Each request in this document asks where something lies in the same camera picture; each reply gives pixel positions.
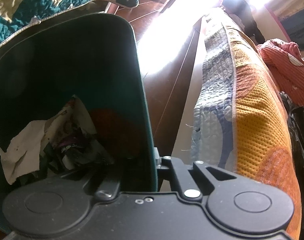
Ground red plastic bag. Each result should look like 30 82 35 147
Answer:
88 108 144 158

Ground dark clothes pile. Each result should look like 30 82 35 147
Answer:
279 91 304 240

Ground dark green trash bin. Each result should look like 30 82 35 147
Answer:
0 12 159 235

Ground white bed frame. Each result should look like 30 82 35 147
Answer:
171 17 209 174

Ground cartoon printed wrapper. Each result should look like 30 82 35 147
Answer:
43 94 97 165

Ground white paper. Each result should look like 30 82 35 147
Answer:
0 119 48 185

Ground green patchwork quilt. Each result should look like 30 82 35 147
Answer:
0 0 139 47

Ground orange patchwork quilt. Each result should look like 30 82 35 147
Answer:
191 6 303 240

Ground black garment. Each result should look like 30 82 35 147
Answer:
221 0 266 44

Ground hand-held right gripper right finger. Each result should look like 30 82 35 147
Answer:
154 148 238 198

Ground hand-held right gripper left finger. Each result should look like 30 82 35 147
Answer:
93 174 121 200

